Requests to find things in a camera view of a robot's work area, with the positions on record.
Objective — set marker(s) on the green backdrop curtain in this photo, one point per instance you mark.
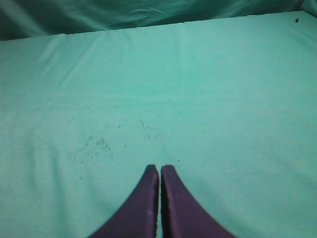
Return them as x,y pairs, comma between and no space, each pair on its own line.
35,18

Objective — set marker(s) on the green table cloth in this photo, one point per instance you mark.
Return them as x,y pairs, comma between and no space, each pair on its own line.
231,103

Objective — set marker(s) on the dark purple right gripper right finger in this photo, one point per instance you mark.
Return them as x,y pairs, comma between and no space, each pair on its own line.
181,215

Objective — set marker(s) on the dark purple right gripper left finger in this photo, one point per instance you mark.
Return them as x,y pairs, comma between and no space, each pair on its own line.
137,216

